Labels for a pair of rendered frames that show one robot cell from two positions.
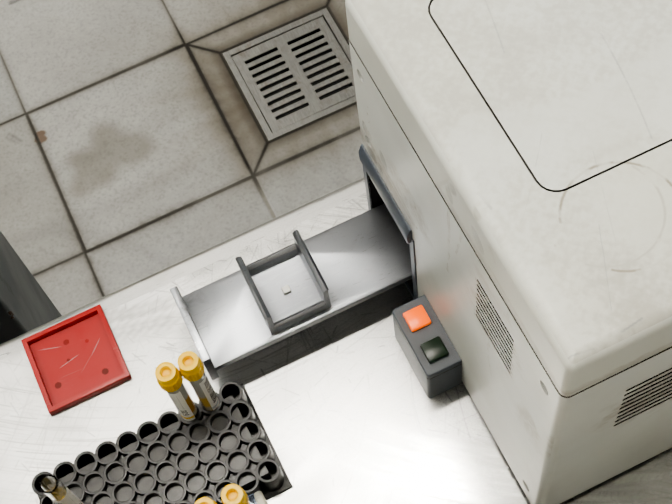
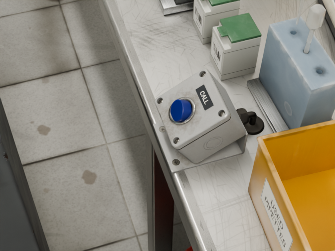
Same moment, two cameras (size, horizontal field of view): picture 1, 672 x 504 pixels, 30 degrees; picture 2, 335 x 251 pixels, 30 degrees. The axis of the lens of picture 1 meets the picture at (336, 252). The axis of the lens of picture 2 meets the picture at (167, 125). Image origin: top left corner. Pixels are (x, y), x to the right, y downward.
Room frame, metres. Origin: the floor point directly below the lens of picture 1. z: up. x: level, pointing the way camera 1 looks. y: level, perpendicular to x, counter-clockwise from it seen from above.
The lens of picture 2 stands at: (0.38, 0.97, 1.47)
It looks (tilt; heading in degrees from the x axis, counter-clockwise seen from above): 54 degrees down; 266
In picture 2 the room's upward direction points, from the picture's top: 1 degrees clockwise
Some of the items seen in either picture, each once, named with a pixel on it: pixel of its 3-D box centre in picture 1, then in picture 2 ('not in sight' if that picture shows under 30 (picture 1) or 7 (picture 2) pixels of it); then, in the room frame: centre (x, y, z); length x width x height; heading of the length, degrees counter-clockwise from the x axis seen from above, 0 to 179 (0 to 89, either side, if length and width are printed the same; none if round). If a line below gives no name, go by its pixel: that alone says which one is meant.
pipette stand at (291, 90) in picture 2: not in sight; (297, 81); (0.20, 0.52, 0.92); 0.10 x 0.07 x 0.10; 107
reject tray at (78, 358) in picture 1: (76, 359); not in sight; (0.40, 0.22, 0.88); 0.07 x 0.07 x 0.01; 15
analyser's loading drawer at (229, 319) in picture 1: (312, 274); not in sight; (0.41, 0.02, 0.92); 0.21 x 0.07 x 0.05; 105
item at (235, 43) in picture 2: not in sight; (235, 47); (0.26, 0.44, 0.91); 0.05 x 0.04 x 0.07; 15
